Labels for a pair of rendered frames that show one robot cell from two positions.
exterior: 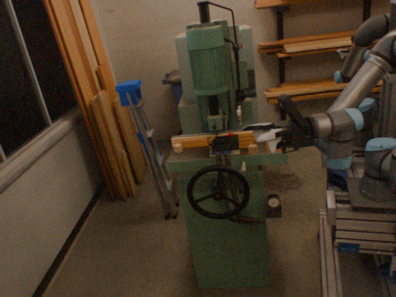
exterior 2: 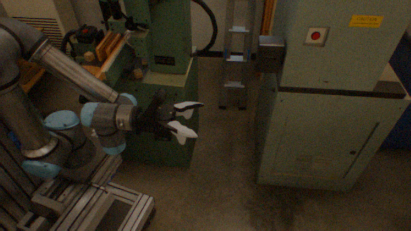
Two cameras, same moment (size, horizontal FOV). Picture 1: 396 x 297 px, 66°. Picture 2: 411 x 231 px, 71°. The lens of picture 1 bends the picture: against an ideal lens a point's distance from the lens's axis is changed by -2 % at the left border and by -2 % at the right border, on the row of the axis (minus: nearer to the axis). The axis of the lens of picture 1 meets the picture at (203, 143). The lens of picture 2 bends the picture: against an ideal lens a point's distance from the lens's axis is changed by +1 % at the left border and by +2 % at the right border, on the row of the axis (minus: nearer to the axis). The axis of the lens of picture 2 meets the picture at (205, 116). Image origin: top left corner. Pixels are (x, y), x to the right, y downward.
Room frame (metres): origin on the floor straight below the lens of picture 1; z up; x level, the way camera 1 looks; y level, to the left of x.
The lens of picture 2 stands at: (2.07, -1.60, 1.82)
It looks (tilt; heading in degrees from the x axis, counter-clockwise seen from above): 45 degrees down; 91
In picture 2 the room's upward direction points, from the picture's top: straight up
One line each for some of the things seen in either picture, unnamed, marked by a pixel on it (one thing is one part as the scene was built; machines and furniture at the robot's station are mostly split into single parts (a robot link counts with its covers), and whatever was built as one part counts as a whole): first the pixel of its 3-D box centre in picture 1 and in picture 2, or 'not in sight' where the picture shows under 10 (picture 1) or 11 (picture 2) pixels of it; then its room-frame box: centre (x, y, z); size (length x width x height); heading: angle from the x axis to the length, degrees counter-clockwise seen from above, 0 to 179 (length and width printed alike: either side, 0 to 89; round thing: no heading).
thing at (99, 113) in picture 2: (368, 58); (103, 116); (1.75, -1.00, 1.21); 0.11 x 0.08 x 0.09; 175
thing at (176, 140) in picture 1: (225, 138); (123, 45); (1.56, -0.12, 0.93); 0.60 x 0.02 x 0.05; 82
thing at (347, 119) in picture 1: (341, 122); not in sight; (0.87, -0.43, 1.21); 0.11 x 0.08 x 0.09; 96
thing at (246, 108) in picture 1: (244, 109); (142, 43); (1.71, -0.26, 1.02); 0.09 x 0.07 x 0.12; 82
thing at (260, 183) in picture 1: (221, 157); (147, 66); (1.67, -0.09, 0.76); 0.57 x 0.45 x 0.09; 172
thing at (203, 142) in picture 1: (238, 139); (116, 52); (1.53, -0.19, 0.92); 0.62 x 0.02 x 0.04; 82
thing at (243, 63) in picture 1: (240, 73); (142, 5); (1.74, -0.26, 1.23); 0.09 x 0.08 x 0.15; 172
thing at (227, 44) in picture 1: (214, 84); (166, 5); (1.84, -0.11, 1.16); 0.22 x 0.22 x 0.72; 82
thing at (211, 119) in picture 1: (215, 121); (122, 25); (1.57, -0.08, 1.03); 0.14 x 0.07 x 0.09; 172
